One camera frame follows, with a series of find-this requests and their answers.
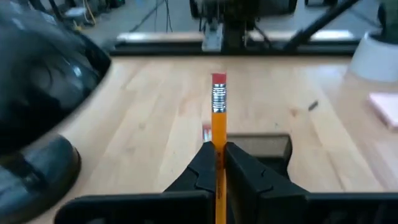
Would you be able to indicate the black table frame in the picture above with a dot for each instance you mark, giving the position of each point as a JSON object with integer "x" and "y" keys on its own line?
{"x": 155, "y": 49}

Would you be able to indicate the pink sticky note pad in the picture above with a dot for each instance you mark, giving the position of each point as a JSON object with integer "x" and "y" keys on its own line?
{"x": 387, "y": 109}

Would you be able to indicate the black diagonal beam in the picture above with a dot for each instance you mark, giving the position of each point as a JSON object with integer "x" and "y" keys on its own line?
{"x": 320, "y": 21}

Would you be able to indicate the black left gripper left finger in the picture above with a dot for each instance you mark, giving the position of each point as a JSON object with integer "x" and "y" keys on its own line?
{"x": 202, "y": 177}

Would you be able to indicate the black mesh desk organizer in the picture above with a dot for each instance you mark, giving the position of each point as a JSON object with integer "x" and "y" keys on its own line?
{"x": 264, "y": 146}

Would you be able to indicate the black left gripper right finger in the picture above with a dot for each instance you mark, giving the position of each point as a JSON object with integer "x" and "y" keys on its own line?
{"x": 245, "y": 180}

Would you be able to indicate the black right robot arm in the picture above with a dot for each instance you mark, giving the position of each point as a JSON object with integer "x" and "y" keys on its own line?
{"x": 236, "y": 28}

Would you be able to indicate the small black object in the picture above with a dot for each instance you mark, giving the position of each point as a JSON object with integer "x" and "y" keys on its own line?
{"x": 313, "y": 105}

